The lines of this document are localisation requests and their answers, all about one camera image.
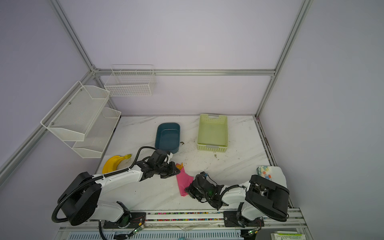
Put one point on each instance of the pink paper napkin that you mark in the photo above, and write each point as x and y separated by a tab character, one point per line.
184	181

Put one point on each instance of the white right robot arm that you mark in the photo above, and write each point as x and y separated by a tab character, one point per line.
256	198

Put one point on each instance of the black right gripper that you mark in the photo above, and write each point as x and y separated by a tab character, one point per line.
190	190

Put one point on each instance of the white wire wall basket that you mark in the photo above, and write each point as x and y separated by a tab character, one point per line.
131	80

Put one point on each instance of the white mesh shelf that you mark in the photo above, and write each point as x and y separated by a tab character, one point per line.
72	118
99	136

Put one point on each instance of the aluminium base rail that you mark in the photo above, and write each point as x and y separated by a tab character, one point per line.
190	225

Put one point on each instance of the colourful tissue pack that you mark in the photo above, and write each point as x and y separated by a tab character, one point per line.
271	173

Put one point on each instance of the white mesh upper shelf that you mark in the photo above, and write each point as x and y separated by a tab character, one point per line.
72	118

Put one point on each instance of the yellow plastic spoon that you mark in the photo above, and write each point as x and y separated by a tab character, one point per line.
180	166

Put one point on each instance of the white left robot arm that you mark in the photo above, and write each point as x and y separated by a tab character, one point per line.
81	201

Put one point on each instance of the white mesh lower shelf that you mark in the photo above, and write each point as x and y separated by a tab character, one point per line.
99	136

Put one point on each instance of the yellow banana bunch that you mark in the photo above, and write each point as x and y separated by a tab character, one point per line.
112	164

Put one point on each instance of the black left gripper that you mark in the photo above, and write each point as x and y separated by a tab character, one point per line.
172	170

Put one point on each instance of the aluminium frame post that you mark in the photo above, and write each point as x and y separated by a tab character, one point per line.
304	9

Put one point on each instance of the dark teal plastic bin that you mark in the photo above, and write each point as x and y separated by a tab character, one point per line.
168	137

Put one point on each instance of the light green perforated basket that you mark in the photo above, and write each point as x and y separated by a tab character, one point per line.
213	134

